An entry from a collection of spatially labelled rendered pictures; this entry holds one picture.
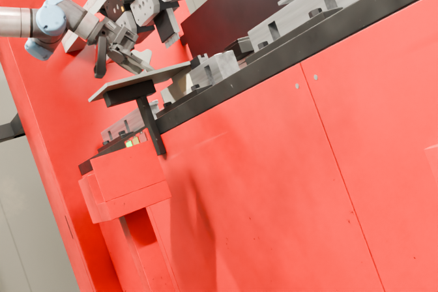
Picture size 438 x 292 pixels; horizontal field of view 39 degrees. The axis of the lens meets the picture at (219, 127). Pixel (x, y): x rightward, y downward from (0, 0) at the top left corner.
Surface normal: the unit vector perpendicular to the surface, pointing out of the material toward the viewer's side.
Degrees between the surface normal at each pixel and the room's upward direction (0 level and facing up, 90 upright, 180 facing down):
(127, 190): 90
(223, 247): 90
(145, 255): 90
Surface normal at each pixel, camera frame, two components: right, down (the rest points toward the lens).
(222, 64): 0.45, -0.20
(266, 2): -0.82, 0.28
